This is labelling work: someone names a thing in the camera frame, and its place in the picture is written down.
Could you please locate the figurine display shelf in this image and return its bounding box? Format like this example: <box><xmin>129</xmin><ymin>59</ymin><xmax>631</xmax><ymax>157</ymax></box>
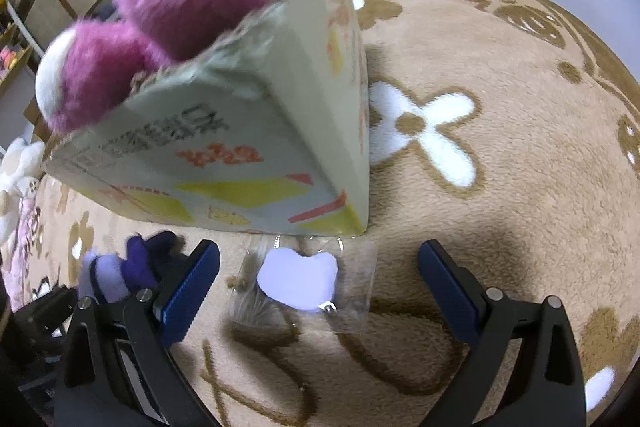
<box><xmin>0</xmin><ymin>0</ymin><xmax>38</xmax><ymax>138</ymax></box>

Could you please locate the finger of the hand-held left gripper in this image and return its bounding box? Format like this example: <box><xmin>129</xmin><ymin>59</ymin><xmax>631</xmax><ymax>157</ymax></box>
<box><xmin>20</xmin><ymin>286</ymin><xmax>78</xmax><ymax>333</ymax></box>

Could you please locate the pink cloth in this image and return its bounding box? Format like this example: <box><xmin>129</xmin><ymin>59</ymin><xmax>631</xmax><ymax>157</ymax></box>
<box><xmin>7</xmin><ymin>192</ymin><xmax>43</xmax><ymax>308</ymax></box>

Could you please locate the pink plush toy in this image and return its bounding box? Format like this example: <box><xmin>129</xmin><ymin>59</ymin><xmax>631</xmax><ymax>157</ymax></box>
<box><xmin>35</xmin><ymin>0</ymin><xmax>273</xmax><ymax>135</ymax></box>

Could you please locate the printed cardboard box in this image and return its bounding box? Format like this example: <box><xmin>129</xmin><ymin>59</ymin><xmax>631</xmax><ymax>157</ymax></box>
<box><xmin>41</xmin><ymin>0</ymin><xmax>371</xmax><ymax>238</ymax></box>

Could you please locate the clear plastic bag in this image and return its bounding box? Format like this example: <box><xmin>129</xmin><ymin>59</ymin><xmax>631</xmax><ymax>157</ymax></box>
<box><xmin>227</xmin><ymin>234</ymin><xmax>378</xmax><ymax>335</ymax></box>

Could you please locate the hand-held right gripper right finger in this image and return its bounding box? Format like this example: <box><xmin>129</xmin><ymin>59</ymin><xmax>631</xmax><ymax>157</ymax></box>
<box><xmin>417</xmin><ymin>239</ymin><xmax>586</xmax><ymax>427</ymax></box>

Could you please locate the cream white plush toy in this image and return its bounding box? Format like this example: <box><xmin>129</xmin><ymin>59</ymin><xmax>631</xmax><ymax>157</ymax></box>
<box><xmin>0</xmin><ymin>137</ymin><xmax>46</xmax><ymax>248</ymax></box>

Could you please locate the purple plush toy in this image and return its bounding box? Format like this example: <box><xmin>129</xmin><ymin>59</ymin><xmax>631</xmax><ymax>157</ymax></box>
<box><xmin>77</xmin><ymin>231</ymin><xmax>188</xmax><ymax>305</ymax></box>

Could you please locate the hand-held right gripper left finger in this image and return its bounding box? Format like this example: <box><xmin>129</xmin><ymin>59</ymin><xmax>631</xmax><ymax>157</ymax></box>
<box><xmin>54</xmin><ymin>238</ymin><xmax>221</xmax><ymax>427</ymax></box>

